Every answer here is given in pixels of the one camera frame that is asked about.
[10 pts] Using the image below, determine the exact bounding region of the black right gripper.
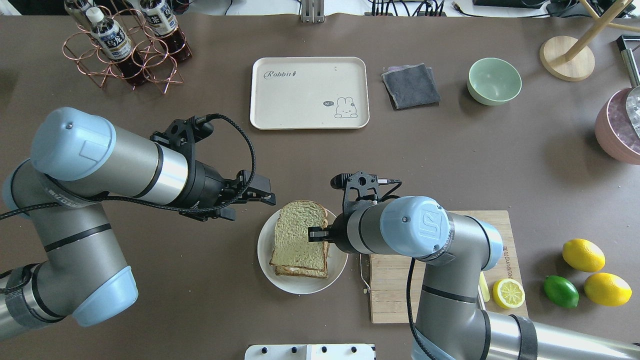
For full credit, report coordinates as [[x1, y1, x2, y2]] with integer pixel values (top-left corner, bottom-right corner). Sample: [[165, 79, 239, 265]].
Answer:
[[307, 213, 351, 253]]

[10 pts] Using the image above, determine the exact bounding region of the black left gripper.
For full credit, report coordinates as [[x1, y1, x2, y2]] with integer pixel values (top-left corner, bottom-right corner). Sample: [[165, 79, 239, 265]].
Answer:
[[180, 161, 277, 210]]

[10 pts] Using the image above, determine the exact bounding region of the bread slice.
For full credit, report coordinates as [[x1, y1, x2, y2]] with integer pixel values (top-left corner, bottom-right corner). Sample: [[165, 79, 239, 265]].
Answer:
[[272, 241, 330, 280], [270, 200, 329, 271]]

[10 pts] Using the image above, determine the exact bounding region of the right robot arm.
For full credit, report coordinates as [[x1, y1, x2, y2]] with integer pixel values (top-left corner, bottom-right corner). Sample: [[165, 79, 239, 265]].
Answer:
[[308, 196, 640, 360]]

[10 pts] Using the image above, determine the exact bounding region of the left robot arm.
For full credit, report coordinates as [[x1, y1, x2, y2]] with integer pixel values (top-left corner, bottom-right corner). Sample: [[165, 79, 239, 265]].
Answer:
[[1, 107, 276, 340]]

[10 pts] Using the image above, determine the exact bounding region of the cream rabbit tray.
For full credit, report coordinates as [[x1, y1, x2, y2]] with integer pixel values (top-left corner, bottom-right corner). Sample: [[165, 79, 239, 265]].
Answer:
[[249, 56, 370, 130]]

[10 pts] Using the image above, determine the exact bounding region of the white oval plate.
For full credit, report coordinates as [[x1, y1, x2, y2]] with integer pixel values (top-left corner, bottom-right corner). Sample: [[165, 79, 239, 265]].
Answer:
[[257, 210, 349, 296]]

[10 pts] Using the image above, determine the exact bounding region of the yellow peeler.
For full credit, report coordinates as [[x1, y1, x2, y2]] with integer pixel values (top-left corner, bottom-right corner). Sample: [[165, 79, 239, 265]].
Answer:
[[478, 271, 491, 303]]

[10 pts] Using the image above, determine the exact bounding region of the grey folded cloth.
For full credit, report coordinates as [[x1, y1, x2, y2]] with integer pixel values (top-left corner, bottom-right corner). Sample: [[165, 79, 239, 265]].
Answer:
[[381, 63, 441, 110]]

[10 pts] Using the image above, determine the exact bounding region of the tea bottle two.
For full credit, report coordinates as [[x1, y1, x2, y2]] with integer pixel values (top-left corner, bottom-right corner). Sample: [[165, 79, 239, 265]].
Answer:
[[139, 0, 192, 63]]

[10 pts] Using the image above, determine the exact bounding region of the tea bottle one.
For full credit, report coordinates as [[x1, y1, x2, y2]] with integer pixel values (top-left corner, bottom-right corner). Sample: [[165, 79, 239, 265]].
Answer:
[[86, 6, 147, 86]]

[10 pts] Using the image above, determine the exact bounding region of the half lemon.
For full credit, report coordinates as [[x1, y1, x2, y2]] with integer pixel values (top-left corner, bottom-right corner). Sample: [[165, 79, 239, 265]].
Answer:
[[492, 278, 526, 309]]

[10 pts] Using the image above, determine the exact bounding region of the green bowl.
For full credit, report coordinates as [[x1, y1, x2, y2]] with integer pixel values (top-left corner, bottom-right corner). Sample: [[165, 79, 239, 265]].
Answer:
[[466, 57, 522, 106]]

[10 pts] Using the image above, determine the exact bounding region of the tea bottle three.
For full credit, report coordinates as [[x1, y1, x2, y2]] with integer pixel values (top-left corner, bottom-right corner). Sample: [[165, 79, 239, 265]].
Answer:
[[63, 0, 95, 32]]

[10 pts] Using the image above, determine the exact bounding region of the green lime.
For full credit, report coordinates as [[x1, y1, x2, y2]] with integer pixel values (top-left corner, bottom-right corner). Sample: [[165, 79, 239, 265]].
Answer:
[[542, 275, 579, 309]]

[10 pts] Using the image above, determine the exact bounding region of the yellow lemon far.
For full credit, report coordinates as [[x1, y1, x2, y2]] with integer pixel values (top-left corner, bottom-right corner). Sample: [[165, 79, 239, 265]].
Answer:
[[562, 238, 606, 272]]

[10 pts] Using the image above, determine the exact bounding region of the yellow lemon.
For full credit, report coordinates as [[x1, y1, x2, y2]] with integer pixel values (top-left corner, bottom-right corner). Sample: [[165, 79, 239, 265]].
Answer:
[[562, 238, 606, 272], [583, 272, 633, 307]]

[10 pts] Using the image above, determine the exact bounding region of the yellow lemon near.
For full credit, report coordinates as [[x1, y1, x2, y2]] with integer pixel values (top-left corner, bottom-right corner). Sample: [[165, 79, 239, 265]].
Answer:
[[583, 272, 633, 307]]

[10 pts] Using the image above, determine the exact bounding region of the wooden mug tree stand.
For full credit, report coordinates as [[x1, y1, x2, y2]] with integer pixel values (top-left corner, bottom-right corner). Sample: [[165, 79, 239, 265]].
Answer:
[[539, 0, 640, 82]]

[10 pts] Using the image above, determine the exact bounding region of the pink bowl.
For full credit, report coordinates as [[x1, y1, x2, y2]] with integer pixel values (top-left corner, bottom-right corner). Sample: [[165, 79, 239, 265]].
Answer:
[[594, 88, 640, 166]]

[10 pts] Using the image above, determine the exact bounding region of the metal ice scoop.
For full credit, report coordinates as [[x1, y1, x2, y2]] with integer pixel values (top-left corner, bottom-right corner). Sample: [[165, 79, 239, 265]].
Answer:
[[615, 35, 640, 137]]

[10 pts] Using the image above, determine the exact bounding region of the clear ice cubes pile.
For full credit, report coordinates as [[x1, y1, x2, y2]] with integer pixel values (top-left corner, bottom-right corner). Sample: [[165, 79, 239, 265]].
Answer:
[[625, 93, 640, 129]]

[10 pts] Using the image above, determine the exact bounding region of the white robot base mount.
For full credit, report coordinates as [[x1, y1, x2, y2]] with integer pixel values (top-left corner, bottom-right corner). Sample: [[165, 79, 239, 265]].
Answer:
[[244, 342, 377, 360]]

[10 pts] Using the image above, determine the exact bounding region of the copper wire bottle rack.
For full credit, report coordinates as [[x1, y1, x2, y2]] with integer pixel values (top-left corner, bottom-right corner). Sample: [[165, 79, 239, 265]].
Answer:
[[62, 0, 193, 94]]

